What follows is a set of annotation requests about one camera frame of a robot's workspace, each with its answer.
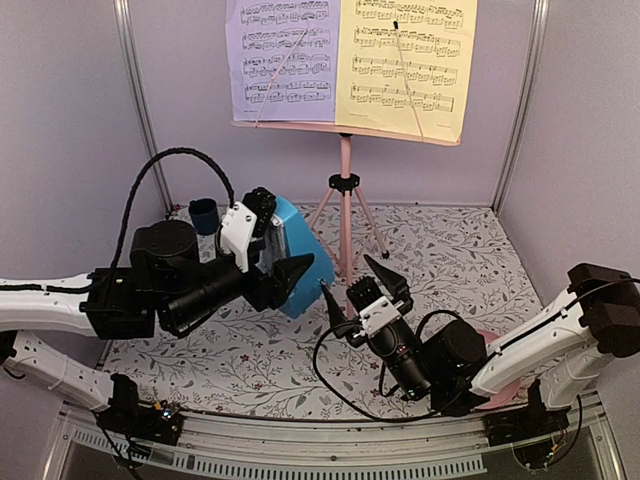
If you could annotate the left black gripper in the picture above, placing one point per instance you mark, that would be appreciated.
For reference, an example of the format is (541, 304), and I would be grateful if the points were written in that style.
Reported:
(275, 289)

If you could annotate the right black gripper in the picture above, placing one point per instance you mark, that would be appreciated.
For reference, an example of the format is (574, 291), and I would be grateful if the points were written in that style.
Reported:
(395, 284)

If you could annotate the blue metronome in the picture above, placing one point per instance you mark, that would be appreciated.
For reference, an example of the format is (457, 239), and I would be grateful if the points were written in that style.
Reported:
(288, 239)

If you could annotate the pink music stand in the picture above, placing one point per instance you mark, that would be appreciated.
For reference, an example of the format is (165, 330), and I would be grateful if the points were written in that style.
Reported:
(347, 184)

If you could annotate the purple sheet music paper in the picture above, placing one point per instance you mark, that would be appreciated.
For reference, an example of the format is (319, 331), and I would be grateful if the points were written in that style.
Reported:
(282, 57)

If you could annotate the yellow sheet music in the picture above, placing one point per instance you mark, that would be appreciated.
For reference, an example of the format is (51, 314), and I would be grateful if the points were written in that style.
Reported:
(404, 67)

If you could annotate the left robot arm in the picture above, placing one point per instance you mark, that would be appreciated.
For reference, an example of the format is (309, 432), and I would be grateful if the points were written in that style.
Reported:
(166, 286)

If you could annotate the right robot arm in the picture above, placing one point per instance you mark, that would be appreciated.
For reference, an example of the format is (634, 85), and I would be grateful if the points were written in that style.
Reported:
(590, 323)

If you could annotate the dark blue cup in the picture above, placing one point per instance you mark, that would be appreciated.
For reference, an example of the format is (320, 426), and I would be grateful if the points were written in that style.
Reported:
(204, 216)

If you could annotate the pink plate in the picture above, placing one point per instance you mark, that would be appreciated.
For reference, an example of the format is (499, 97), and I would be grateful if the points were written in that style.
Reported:
(507, 393)

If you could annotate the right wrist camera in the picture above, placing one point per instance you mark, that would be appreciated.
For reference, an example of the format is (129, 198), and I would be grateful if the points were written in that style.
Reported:
(375, 310)

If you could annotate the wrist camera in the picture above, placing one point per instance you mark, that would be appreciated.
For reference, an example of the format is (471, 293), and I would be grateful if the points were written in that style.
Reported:
(244, 226)
(375, 310)

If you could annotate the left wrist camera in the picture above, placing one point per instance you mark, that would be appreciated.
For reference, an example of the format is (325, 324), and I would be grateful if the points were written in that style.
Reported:
(244, 226)

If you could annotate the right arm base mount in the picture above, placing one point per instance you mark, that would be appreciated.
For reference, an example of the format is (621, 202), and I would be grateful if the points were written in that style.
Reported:
(530, 421)

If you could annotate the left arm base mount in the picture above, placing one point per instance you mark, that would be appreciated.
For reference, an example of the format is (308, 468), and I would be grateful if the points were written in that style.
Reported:
(161, 422)

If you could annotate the front aluminium rail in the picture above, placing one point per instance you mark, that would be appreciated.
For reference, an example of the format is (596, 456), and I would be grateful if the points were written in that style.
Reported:
(234, 447)

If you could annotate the left aluminium frame post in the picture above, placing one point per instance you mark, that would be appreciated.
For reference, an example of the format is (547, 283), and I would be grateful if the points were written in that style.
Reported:
(126, 37)

